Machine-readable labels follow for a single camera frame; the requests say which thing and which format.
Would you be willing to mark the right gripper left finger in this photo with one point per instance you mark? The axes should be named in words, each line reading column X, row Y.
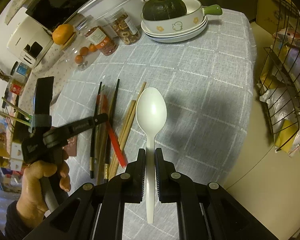
column 129, row 185

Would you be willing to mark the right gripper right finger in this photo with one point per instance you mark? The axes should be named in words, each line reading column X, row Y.
column 169, row 181

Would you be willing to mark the black chopstick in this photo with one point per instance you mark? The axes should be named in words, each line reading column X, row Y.
column 93, row 133
column 110, row 132

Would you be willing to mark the wooden chopstick pair member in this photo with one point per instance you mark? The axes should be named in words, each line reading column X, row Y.
column 122, row 140

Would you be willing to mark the wooden chopstick short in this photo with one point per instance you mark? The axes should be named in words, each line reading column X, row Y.
column 102, row 136

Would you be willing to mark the white plastic spoon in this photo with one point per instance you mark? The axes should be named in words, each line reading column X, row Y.
column 151, row 115

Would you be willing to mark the person's left hand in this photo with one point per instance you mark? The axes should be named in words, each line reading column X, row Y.
column 31, row 206

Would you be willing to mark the red label jar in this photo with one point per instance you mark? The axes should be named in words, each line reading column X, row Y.
column 17, row 86

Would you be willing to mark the clear jar black lid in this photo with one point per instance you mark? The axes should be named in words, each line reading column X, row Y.
column 20, row 72

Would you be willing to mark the floral cloth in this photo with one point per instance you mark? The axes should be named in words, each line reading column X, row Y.
column 54, row 63

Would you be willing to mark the round glass jar wooden lid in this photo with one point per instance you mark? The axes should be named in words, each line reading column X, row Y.
column 79, row 52

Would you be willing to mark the white air fryer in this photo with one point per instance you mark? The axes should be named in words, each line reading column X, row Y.
column 29, row 42

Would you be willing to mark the orange on jar lid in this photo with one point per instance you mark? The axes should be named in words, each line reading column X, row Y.
column 62, row 34

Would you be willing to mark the jar with orange label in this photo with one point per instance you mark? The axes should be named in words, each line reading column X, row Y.
column 93, row 32

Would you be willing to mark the jar of dried fruit rings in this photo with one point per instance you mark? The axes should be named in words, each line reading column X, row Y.
column 123, row 26

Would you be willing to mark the stacked white plates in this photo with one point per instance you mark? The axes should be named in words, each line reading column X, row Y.
column 179, row 37

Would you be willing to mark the black microwave oven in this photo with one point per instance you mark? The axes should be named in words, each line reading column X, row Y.
column 52, row 13

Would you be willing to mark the green kabocha squash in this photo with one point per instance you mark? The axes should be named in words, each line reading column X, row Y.
column 159, row 10

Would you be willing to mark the black wire rack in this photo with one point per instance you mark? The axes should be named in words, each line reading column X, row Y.
column 279, row 78

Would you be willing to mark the white pan green handle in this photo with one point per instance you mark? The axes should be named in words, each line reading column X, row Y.
column 196, row 16

